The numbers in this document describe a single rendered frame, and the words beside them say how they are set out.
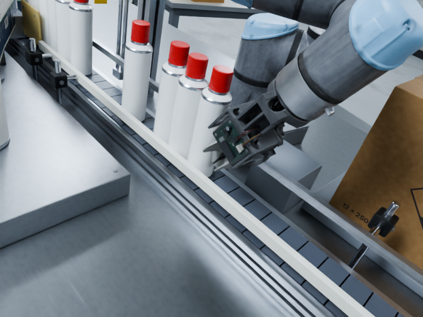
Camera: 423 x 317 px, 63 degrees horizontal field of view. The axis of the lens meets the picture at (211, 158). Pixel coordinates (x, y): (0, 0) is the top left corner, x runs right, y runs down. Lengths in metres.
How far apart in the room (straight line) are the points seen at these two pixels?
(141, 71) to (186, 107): 0.15
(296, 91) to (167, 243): 0.32
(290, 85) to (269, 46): 0.39
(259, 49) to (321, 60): 0.42
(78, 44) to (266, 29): 0.43
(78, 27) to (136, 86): 0.24
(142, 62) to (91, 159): 0.20
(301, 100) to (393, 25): 0.12
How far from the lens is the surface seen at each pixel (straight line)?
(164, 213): 0.62
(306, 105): 0.41
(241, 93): 0.84
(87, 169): 0.62
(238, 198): 0.61
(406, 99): 0.60
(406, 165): 0.63
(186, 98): 0.57
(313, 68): 0.39
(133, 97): 0.71
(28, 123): 0.74
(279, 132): 0.50
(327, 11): 0.46
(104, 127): 0.78
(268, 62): 0.81
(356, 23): 0.37
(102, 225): 0.60
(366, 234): 0.53
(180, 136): 0.61
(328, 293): 0.51
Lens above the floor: 1.27
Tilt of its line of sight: 35 degrees down
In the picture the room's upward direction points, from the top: 15 degrees clockwise
